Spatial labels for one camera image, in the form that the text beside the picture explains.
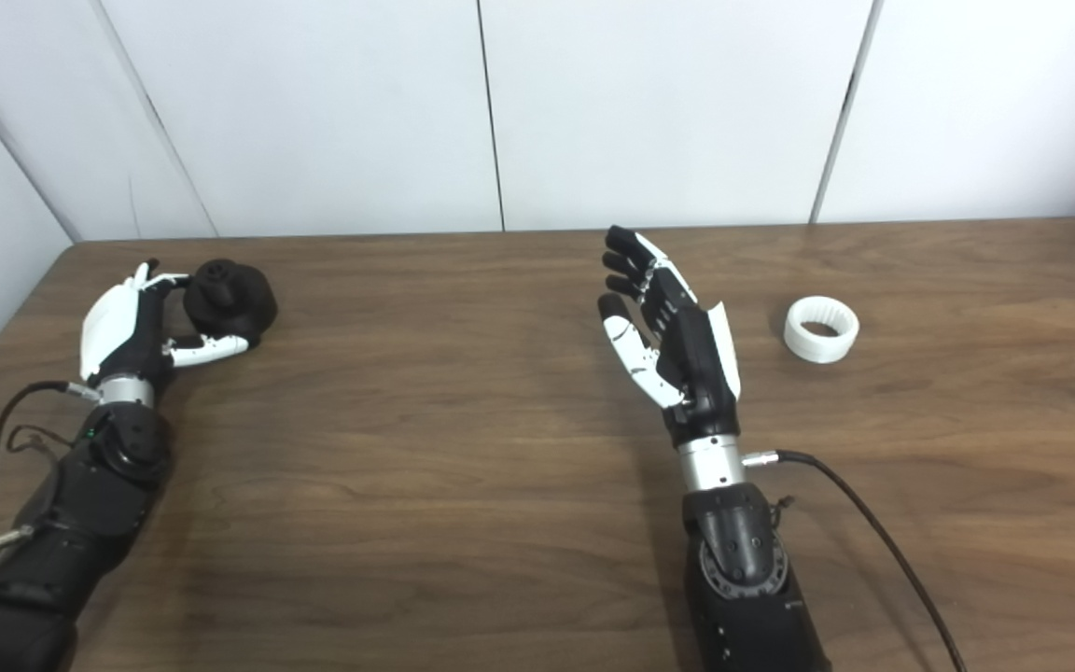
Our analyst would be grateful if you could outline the round black plastic part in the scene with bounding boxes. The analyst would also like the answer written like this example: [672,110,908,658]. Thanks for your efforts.
[183,260,279,351]

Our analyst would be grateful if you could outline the white toothed plastic ring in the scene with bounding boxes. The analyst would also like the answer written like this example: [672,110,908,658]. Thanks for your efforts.
[784,296,860,364]

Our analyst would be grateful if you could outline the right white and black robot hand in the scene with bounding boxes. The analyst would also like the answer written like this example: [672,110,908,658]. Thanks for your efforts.
[597,225,742,447]

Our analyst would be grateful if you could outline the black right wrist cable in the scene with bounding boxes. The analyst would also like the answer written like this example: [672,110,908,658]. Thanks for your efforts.
[743,450,968,672]

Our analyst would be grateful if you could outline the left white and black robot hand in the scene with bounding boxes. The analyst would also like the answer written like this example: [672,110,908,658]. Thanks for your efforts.
[79,259,251,391]

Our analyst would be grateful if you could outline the thin wire on left arm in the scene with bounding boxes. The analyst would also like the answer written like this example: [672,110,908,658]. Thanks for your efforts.
[7,425,72,460]

